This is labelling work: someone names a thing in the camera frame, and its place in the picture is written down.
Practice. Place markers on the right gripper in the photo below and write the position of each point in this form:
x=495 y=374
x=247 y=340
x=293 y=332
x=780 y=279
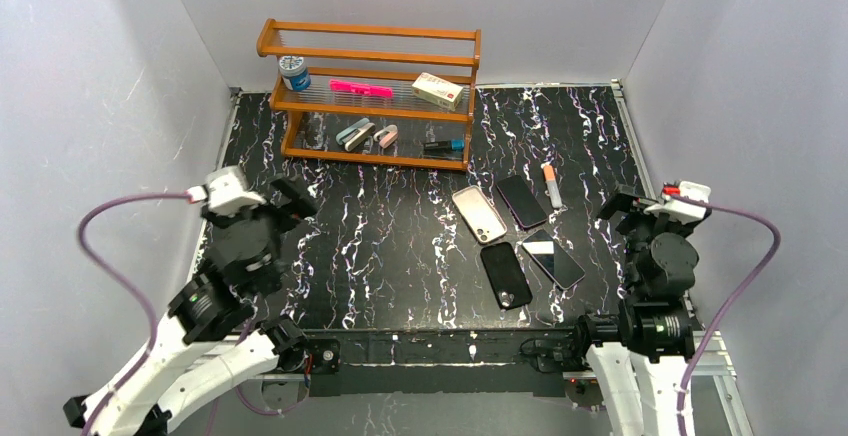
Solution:
x=626 y=206

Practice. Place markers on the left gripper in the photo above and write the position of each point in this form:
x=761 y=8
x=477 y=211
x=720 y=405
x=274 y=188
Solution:
x=285 y=204

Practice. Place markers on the black smartphone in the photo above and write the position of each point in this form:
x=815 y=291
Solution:
x=553 y=260

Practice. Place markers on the phone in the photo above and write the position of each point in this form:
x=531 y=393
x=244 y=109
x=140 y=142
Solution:
x=521 y=201

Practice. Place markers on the pink phone case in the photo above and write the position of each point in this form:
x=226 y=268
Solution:
x=479 y=214

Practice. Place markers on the black phone case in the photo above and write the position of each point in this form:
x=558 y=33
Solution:
x=506 y=276

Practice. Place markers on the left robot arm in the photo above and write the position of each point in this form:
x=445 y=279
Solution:
x=209 y=340

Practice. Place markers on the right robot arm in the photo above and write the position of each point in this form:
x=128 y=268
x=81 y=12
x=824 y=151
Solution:
x=636 y=352

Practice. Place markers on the orange white glue stick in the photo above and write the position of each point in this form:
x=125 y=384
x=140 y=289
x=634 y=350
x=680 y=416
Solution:
x=552 y=186

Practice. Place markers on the teal grey stapler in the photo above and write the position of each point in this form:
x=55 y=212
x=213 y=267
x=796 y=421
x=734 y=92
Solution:
x=353 y=136

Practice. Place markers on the pink plastic tool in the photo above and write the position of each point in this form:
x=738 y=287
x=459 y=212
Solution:
x=362 y=89

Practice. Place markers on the blue white round jar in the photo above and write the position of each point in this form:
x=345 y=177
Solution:
x=294 y=72

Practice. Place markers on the black blue marker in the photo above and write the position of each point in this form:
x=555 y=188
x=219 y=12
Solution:
x=443 y=146

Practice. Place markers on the orange wooden shelf rack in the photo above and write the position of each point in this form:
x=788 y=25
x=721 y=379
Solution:
x=379 y=55

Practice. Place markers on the white cardboard box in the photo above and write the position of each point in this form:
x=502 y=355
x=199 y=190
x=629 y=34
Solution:
x=438 y=91

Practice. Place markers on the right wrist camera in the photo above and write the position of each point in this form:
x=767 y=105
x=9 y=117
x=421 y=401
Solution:
x=682 y=201

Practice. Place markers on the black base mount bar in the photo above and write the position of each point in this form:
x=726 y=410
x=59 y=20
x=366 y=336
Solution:
x=347 y=362

